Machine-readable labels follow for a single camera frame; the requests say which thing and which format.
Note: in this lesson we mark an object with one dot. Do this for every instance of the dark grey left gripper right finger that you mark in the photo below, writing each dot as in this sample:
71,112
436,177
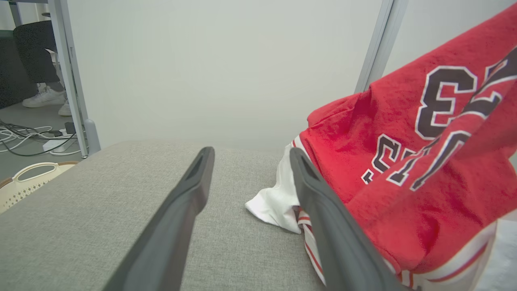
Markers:
339,250

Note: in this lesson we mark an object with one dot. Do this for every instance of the red jersey shirt with number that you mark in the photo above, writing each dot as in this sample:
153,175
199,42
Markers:
404,202

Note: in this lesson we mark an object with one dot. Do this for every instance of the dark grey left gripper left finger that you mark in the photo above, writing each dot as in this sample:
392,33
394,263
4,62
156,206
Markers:
169,234

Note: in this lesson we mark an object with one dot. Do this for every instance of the dark grey desk panel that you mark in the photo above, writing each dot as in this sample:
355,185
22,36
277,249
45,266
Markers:
12,76

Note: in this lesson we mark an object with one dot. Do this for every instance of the white sneaker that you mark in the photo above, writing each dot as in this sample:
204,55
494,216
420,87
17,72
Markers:
44,99
65,109

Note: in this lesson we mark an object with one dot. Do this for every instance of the grey table leg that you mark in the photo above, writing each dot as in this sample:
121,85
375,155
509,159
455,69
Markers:
15,12

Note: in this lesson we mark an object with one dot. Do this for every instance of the black power adapter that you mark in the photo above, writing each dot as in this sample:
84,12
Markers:
70,128

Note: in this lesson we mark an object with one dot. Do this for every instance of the cream laundry basket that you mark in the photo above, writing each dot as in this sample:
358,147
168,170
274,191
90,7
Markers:
24,188

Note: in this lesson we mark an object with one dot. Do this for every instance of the grey partition end post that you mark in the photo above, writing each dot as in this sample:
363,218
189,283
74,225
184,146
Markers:
68,81

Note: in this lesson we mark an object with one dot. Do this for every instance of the seated person black trousers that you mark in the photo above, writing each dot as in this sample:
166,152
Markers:
36,52

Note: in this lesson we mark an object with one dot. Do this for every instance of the grey fabric sofa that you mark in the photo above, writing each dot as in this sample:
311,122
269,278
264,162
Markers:
80,226

